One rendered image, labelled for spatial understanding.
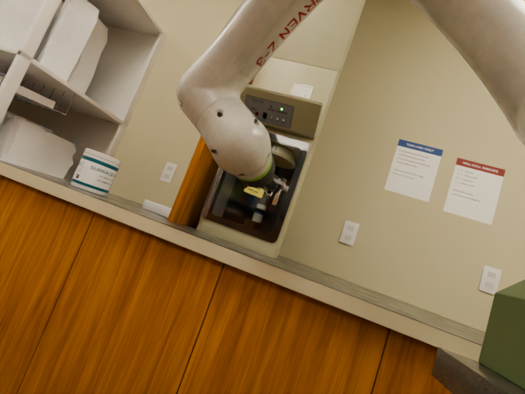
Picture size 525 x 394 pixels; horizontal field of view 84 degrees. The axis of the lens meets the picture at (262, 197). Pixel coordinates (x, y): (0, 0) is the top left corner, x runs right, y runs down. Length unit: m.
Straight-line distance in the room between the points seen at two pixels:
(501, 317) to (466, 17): 0.45
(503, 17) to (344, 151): 1.10
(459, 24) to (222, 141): 0.43
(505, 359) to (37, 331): 1.12
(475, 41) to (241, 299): 0.73
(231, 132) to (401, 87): 1.39
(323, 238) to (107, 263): 0.96
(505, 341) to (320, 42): 1.16
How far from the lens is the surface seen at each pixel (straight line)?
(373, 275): 1.53
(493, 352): 0.54
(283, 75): 1.30
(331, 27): 1.41
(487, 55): 0.62
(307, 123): 1.12
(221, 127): 0.51
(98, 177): 1.24
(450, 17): 0.64
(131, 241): 0.97
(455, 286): 1.63
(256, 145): 0.50
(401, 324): 0.82
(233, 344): 0.87
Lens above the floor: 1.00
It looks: 7 degrees up
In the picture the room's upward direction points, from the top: 20 degrees clockwise
